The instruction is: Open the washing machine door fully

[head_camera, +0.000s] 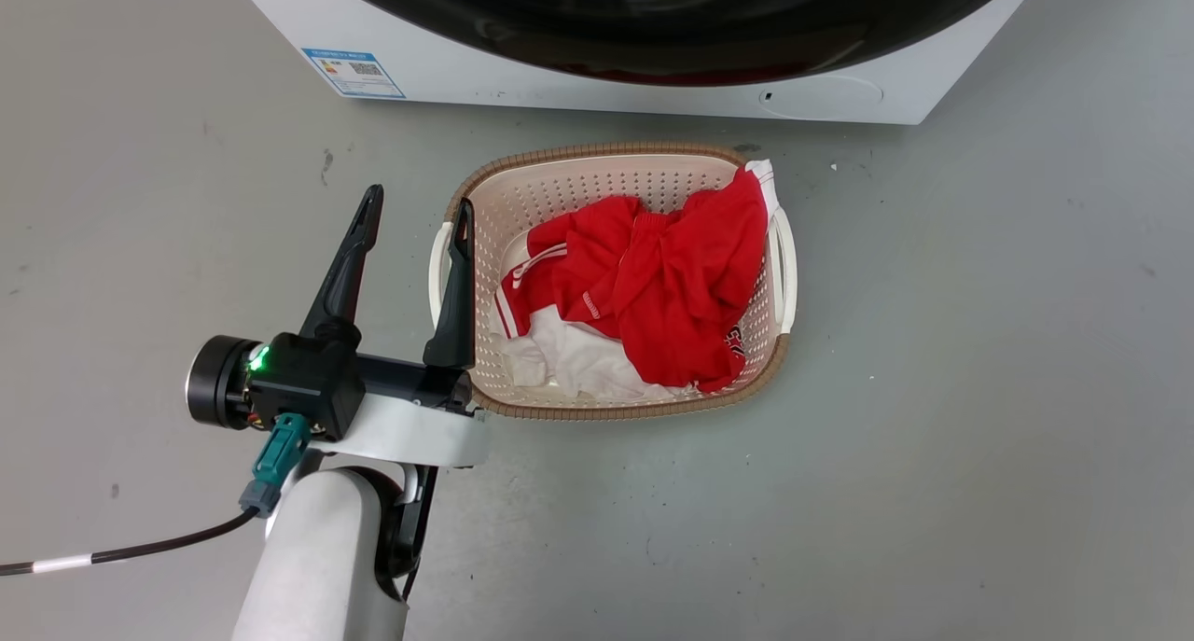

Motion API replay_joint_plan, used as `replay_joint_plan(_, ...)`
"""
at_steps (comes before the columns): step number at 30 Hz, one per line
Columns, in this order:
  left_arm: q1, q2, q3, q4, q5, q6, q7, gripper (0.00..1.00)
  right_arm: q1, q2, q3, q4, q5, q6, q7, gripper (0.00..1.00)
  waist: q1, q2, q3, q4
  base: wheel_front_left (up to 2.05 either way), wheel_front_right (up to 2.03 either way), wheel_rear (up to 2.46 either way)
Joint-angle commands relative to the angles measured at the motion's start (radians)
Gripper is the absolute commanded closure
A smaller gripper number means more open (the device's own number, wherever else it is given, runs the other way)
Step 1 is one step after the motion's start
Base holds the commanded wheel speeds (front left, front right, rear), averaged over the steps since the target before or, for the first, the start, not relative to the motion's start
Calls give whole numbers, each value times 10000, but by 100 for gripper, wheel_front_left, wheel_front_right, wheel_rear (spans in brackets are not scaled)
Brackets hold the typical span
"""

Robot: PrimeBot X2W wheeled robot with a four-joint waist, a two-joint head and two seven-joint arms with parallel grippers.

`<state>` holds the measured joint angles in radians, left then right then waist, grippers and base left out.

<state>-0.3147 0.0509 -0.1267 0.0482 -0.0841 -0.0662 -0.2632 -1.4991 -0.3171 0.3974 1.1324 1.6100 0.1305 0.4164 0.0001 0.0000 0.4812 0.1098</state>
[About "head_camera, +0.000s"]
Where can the white front-load washing machine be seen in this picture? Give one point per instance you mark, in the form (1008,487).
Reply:
(466,70)

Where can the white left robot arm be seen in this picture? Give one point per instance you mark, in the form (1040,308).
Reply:
(317,557)

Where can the round drain filter cover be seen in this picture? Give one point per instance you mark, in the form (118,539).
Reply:
(826,97)

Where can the red sports garment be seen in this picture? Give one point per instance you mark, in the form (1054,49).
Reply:
(672,286)

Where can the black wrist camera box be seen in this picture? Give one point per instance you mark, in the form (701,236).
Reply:
(298,384)

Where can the round dark glass washer door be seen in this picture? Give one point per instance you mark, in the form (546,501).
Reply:
(653,25)

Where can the blue white energy label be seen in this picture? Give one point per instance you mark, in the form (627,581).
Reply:
(354,72)

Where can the beige plastic laundry basket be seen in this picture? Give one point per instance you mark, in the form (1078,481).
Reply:
(560,188)

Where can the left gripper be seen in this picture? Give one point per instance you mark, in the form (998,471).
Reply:
(410,426)

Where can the white garment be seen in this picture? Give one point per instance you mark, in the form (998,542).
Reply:
(583,352)

